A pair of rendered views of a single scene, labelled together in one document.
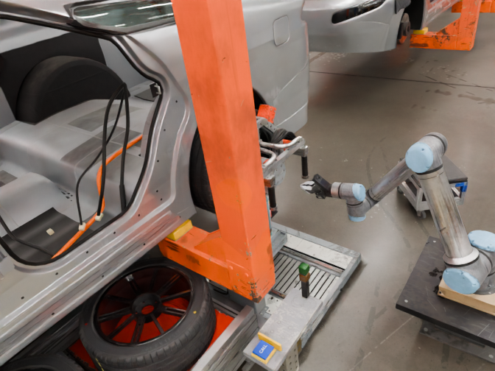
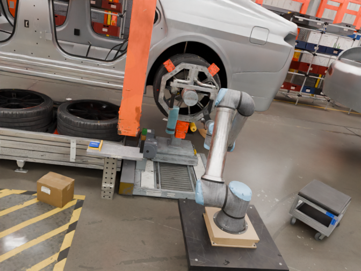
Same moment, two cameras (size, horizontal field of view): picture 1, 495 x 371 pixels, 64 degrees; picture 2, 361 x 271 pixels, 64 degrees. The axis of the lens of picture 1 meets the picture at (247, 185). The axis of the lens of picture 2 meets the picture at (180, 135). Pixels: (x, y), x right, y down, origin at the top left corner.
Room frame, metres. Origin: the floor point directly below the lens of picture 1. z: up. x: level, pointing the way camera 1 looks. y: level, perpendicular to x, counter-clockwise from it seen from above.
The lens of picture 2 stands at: (-0.11, -1.68, 1.54)
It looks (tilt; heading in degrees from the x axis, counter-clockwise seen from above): 23 degrees down; 38
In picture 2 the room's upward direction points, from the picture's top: 12 degrees clockwise
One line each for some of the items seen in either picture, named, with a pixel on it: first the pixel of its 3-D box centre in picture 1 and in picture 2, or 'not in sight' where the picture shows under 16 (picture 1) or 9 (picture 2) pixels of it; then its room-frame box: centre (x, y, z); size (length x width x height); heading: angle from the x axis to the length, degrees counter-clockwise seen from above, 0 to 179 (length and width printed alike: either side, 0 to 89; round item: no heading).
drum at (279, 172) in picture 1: (264, 170); (189, 95); (1.92, -0.11, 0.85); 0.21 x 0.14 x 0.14; 49
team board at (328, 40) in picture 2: not in sight; (324, 64); (8.18, 0.55, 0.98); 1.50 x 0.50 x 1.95; 139
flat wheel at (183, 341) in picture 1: (149, 316); (93, 121); (1.40, 0.60, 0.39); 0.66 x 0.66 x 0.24
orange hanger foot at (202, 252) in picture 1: (198, 238); not in sight; (1.60, 0.29, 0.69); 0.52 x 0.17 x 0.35; 49
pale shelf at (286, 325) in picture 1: (284, 327); (115, 151); (1.18, -0.07, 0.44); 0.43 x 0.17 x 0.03; 139
